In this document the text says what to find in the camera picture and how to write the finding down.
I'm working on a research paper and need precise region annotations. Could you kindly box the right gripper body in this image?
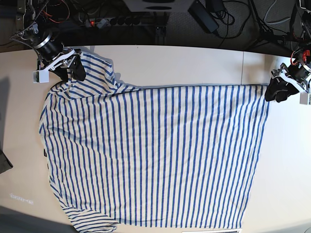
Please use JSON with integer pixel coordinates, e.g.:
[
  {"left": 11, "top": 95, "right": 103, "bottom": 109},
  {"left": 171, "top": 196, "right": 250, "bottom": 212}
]
[{"left": 31, "top": 33, "right": 81, "bottom": 71}]

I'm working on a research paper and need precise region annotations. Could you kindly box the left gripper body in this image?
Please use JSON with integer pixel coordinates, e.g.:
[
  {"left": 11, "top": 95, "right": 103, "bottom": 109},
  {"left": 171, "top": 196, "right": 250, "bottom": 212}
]
[{"left": 271, "top": 50, "right": 311, "bottom": 93}]

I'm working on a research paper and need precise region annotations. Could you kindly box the blue white striped T-shirt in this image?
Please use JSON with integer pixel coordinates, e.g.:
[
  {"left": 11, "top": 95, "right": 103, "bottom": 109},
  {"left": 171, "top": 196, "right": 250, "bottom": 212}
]
[{"left": 39, "top": 53, "right": 269, "bottom": 233}]

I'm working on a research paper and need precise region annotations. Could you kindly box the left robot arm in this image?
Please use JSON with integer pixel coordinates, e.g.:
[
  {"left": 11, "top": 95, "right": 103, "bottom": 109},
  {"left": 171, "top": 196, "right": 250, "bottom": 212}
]
[{"left": 264, "top": 0, "right": 311, "bottom": 105}]

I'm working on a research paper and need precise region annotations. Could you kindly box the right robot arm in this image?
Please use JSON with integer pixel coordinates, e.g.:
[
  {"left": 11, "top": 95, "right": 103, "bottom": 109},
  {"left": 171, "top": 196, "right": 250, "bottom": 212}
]
[{"left": 9, "top": 0, "right": 86, "bottom": 83}]

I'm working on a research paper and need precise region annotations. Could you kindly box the black tripod stand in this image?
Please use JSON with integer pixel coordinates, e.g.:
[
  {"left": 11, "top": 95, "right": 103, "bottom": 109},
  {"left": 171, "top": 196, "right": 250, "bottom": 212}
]
[{"left": 245, "top": 0, "right": 303, "bottom": 53}]

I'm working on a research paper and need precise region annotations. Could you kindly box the black power strip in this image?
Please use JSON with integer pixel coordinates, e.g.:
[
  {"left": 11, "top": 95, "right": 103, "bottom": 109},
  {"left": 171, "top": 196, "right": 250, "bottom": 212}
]
[{"left": 82, "top": 16, "right": 146, "bottom": 29}]

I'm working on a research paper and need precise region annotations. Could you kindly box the black power adapter brick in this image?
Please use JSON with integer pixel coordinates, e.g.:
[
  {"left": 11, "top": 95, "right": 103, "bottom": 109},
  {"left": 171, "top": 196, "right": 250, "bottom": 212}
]
[{"left": 188, "top": 0, "right": 219, "bottom": 33}]

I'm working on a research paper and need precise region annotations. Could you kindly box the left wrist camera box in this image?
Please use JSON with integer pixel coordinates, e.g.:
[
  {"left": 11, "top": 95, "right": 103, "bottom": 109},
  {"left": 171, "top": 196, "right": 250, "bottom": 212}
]
[{"left": 299, "top": 92, "right": 311, "bottom": 105}]

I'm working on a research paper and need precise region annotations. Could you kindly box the grey cable on floor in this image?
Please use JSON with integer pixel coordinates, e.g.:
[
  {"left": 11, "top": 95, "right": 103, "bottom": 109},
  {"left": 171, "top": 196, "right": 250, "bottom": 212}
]
[{"left": 263, "top": 0, "right": 294, "bottom": 27}]

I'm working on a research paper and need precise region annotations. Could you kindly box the black table clamp bracket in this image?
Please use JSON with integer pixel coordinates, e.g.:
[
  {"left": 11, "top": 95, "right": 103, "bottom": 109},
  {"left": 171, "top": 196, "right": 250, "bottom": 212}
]
[{"left": 155, "top": 26, "right": 166, "bottom": 45}]

